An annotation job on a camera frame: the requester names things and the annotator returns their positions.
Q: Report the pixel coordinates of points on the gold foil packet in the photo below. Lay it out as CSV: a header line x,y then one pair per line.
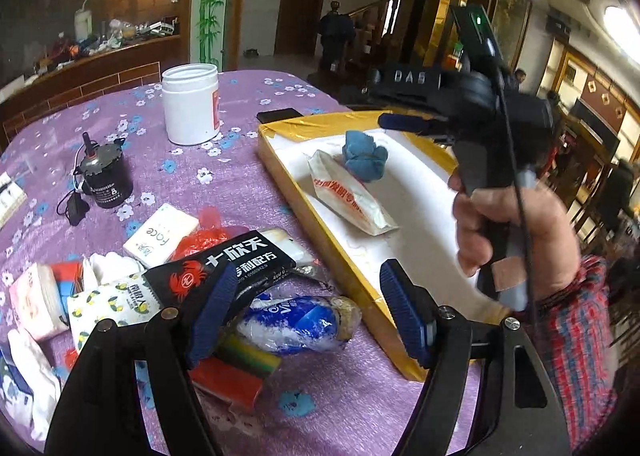
x,y
351,318

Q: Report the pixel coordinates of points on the wooden counter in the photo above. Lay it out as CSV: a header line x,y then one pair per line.
x,y
100,70

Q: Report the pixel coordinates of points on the white plastic jar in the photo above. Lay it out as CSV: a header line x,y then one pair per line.
x,y
190,105

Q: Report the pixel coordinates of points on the white plastic jug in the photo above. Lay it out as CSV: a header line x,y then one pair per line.
x,y
83,23

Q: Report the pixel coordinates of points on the pink tissue pack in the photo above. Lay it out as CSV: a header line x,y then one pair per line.
x,y
35,301

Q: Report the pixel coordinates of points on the purple floral tablecloth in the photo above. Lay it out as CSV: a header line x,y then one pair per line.
x,y
215,175

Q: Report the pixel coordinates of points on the white paper bag red print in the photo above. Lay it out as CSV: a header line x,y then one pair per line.
x,y
350,196

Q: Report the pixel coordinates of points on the blue cloth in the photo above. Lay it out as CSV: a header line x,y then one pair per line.
x,y
365,155

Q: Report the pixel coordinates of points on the black crab print packet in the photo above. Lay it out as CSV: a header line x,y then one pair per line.
x,y
250,266

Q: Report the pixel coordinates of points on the small black adapter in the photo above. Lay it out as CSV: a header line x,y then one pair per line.
x,y
75,210

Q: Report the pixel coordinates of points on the small red packet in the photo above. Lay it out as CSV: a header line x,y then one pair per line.
x,y
67,273

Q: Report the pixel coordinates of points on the yellow cardboard box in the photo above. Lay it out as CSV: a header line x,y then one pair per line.
x,y
430,216

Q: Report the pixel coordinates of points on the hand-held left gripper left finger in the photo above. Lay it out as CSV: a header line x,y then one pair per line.
x,y
212,316

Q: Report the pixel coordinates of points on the blue floral tissue pack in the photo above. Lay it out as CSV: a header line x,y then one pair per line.
x,y
12,386

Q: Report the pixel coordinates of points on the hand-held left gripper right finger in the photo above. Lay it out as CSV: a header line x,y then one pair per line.
x,y
402,311

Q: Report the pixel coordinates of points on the black phone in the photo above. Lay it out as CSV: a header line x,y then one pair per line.
x,y
277,115

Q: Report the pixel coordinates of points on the clear-wrapped cream pack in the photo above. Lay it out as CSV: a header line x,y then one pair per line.
x,y
292,246

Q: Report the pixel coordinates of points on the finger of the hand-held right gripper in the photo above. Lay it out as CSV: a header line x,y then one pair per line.
x,y
410,124

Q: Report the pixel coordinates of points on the bamboo painted pillar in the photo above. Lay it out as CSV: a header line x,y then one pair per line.
x,y
210,0

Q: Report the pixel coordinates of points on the brown wooden door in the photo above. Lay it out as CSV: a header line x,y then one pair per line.
x,y
300,10

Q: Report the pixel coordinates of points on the round ceiling light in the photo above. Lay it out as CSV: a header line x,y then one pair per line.
x,y
622,23

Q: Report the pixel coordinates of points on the white paper booklet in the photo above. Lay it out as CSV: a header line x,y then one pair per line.
x,y
9,198

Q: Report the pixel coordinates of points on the white plastic wrappers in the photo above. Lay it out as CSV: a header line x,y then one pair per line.
x,y
37,381

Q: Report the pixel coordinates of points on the person's right hand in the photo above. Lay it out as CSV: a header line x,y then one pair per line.
x,y
550,236

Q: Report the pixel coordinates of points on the red plastic bag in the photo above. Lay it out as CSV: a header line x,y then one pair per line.
x,y
207,236

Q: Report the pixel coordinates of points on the lemon print tissue pack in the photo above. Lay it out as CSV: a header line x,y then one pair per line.
x,y
110,308

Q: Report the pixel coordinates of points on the black cylindrical motor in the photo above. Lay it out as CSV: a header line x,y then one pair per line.
x,y
102,180

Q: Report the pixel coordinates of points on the yellow green sponge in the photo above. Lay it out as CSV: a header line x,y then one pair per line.
x,y
252,356

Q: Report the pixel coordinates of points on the person's right forearm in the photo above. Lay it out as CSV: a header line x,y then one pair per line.
x,y
580,351

